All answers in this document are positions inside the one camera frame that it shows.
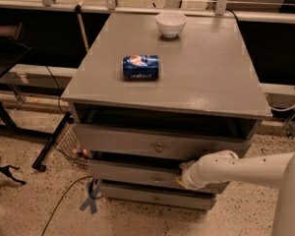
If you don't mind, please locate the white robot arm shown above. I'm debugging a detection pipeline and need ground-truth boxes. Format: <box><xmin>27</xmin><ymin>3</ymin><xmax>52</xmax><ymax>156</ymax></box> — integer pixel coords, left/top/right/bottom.
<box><xmin>176</xmin><ymin>150</ymin><xmax>295</xmax><ymax>236</ymax></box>

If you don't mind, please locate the wooden stick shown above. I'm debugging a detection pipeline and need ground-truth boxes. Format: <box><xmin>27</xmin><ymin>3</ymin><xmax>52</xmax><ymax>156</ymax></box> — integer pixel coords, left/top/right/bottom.
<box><xmin>75</xmin><ymin>1</ymin><xmax>89</xmax><ymax>53</ymax></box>

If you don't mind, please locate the grey drawer cabinet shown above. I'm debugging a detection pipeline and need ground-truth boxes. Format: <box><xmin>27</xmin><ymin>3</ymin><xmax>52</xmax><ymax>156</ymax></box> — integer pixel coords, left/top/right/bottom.
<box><xmin>62</xmin><ymin>14</ymin><xmax>271</xmax><ymax>197</ymax></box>

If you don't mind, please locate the white wall cable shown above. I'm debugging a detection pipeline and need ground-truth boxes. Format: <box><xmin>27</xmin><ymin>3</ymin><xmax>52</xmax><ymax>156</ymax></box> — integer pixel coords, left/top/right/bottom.
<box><xmin>268</xmin><ymin>92</ymin><xmax>295</xmax><ymax>113</ymax></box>

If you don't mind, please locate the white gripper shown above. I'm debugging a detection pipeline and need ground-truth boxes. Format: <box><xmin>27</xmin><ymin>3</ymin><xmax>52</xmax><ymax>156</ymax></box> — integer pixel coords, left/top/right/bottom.
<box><xmin>176</xmin><ymin>160</ymin><xmax>199</xmax><ymax>190</ymax></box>

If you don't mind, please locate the grey top drawer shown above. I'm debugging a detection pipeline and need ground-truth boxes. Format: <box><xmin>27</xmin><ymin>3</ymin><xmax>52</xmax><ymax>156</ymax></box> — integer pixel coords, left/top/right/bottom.
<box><xmin>74</xmin><ymin>124</ymin><xmax>251</xmax><ymax>160</ymax></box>

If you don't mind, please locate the wire mesh basket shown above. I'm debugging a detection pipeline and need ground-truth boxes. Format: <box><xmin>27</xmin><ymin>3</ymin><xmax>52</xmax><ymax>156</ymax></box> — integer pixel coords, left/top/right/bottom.
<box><xmin>54</xmin><ymin>124</ymin><xmax>88</xmax><ymax>168</ymax></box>

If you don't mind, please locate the grey bottom drawer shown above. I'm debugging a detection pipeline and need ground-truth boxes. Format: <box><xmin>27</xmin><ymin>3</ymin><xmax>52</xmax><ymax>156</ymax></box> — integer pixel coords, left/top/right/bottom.
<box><xmin>99</xmin><ymin>181</ymin><xmax>215</xmax><ymax>210</ymax></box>

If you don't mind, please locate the black floor cable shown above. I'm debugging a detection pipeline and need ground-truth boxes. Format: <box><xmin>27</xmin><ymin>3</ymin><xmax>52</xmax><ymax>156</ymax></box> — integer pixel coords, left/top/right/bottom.
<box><xmin>40</xmin><ymin>175</ymin><xmax>96</xmax><ymax>236</ymax></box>

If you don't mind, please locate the white bowl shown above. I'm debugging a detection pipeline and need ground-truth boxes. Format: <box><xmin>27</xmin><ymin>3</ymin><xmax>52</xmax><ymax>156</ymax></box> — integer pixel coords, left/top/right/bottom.
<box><xmin>155</xmin><ymin>12</ymin><xmax>187</xmax><ymax>37</ymax></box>

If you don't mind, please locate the blue soda can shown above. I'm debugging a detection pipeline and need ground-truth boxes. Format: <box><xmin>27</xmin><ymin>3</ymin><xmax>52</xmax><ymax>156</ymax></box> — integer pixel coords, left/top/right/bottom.
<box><xmin>122</xmin><ymin>55</ymin><xmax>159</xmax><ymax>80</ymax></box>

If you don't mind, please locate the black clamp tool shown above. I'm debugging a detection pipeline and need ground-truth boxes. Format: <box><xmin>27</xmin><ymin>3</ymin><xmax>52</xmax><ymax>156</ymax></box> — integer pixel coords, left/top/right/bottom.
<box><xmin>0</xmin><ymin>165</ymin><xmax>27</xmax><ymax>185</ymax></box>

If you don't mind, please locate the blue tape cross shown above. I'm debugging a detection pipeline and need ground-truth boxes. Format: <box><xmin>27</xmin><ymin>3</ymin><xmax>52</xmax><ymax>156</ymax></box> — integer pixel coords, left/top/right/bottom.
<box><xmin>80</xmin><ymin>179</ymin><xmax>100</xmax><ymax>214</ymax></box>

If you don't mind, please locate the black stand with tray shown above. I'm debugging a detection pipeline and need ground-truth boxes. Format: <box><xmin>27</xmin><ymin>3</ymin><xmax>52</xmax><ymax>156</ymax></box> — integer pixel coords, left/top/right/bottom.
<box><xmin>0</xmin><ymin>25</ymin><xmax>70</xmax><ymax>172</ymax></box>

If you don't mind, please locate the grey drawer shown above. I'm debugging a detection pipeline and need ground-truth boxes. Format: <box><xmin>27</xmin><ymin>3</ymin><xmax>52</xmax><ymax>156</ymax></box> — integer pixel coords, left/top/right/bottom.
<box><xmin>99</xmin><ymin>181</ymin><xmax>215</xmax><ymax>210</ymax></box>
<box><xmin>88</xmin><ymin>158</ymin><xmax>230</xmax><ymax>195</ymax></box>
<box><xmin>74</xmin><ymin>124</ymin><xmax>251</xmax><ymax>160</ymax></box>

